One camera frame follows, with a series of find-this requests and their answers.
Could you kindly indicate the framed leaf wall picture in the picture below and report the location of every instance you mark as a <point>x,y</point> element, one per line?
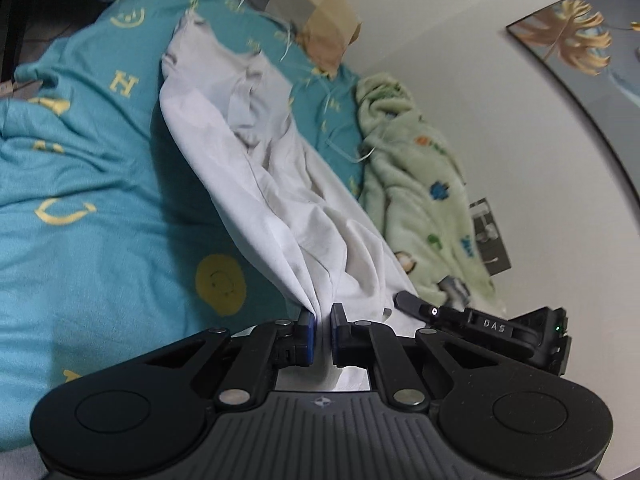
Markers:
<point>590,50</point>

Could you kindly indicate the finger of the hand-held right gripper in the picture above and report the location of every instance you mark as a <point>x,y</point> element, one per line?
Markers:
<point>430,312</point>

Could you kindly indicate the green printed fleece blanket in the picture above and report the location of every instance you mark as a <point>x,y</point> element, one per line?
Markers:
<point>410,170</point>

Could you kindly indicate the plaid pillow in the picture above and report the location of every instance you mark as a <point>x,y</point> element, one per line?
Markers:
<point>300,5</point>

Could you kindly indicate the white shirt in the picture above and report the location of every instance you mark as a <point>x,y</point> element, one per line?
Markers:
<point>280,185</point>

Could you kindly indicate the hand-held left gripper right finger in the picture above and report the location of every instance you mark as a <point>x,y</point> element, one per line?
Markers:
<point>336,334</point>

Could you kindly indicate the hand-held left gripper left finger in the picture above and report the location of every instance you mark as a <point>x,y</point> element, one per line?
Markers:
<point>310,334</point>

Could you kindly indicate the wall socket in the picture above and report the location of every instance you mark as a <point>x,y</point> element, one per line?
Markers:
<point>487,240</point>

